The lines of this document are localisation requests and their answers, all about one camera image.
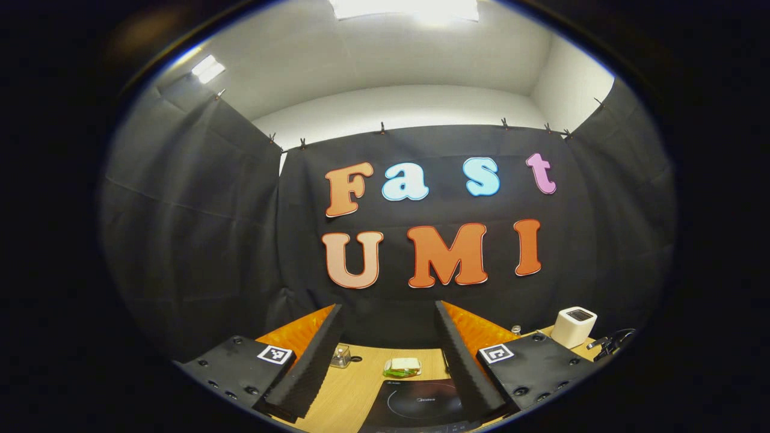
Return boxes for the white box appliance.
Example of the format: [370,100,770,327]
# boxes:
[550,306,598,349]

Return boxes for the small ceiling light panel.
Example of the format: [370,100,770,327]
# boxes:
[191,54,226,84]

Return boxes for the sandwich on white plate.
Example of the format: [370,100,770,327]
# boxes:
[383,357,422,379]

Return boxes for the steel pot with soybeans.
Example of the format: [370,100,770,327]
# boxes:
[587,328,637,363]

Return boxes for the row of black cloth clips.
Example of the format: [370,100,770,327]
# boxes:
[214,89,605,151]

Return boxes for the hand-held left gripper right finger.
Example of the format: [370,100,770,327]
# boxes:
[434,301,596,425]

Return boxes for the large ceiling light panel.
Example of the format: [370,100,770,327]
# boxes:
[328,0,480,23]

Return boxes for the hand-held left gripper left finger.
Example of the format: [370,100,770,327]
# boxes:
[174,304,347,423]

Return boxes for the black induction cooktop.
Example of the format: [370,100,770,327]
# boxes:
[359,379,482,433]

